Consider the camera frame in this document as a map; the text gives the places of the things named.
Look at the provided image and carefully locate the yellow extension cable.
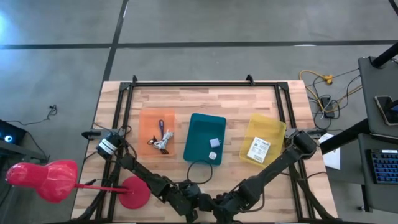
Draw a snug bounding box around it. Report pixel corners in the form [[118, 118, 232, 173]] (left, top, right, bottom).
[[299, 70, 363, 114]]

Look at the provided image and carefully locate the grey side table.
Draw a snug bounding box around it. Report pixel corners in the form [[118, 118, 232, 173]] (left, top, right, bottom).
[[357, 55, 398, 141]]

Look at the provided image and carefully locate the black looped cable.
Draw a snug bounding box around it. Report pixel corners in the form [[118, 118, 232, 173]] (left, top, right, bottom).
[[185, 159, 214, 185]]

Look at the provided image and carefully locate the thin black floor cable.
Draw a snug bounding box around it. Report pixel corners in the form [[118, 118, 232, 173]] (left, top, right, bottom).
[[6, 105, 58, 126]]

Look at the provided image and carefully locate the dark grey desk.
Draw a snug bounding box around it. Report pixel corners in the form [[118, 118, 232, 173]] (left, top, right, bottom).
[[357, 133, 398, 214]]

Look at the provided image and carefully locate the black pole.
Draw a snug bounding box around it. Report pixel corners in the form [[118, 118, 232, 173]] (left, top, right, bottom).
[[371, 42, 398, 69]]

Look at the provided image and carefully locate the yellow translucent plastic bin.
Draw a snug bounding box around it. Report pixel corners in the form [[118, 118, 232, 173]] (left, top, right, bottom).
[[238, 113, 287, 166]]

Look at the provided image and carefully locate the blue plastic bin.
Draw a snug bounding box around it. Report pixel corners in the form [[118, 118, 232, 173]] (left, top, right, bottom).
[[182, 113, 227, 166]]

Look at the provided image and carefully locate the black support beam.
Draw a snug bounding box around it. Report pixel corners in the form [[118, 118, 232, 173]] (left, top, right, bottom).
[[319, 118, 373, 156]]

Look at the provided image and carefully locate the smartphone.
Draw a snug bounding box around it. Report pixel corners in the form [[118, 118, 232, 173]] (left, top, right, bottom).
[[374, 95, 398, 126]]

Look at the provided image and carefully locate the white cable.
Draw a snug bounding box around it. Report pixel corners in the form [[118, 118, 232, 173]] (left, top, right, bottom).
[[154, 129, 174, 150]]

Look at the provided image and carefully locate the black floor cable tangle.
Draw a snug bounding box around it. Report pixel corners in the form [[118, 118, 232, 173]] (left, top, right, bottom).
[[306, 67, 364, 131]]

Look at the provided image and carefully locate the black power brick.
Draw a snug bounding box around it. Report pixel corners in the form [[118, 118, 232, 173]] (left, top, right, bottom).
[[320, 96, 336, 119]]

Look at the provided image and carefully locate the black aluminium table frame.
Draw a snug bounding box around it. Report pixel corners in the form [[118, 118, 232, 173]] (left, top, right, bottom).
[[81, 74, 343, 223]]

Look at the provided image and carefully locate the white paper sheet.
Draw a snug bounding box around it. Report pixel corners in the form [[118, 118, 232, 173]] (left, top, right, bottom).
[[318, 133, 341, 170]]

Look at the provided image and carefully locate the black computer with blue light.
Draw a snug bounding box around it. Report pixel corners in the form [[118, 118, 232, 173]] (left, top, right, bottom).
[[0, 119, 27, 146]]

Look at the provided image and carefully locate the orange translucent plastic bin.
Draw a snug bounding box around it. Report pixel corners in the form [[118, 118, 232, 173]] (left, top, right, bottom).
[[138, 108, 177, 157]]

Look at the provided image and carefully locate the blue backlit keyboard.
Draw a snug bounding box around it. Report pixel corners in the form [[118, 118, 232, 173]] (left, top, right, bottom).
[[369, 148, 398, 185]]

